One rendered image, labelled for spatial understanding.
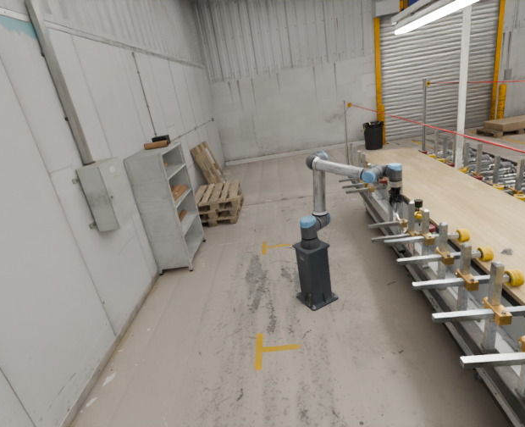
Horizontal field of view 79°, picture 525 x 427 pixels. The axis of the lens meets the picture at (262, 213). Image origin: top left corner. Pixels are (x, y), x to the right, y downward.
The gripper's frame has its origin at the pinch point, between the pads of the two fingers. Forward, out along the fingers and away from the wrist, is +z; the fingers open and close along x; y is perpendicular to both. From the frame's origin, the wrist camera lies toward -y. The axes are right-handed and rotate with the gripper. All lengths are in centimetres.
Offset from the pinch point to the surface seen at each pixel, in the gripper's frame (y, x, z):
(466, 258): 88, 8, -5
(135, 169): -113, -254, -44
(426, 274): 44, 6, 31
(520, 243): 51, 58, 11
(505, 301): 89, 28, 22
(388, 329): 16, -13, 100
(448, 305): 77, 5, 31
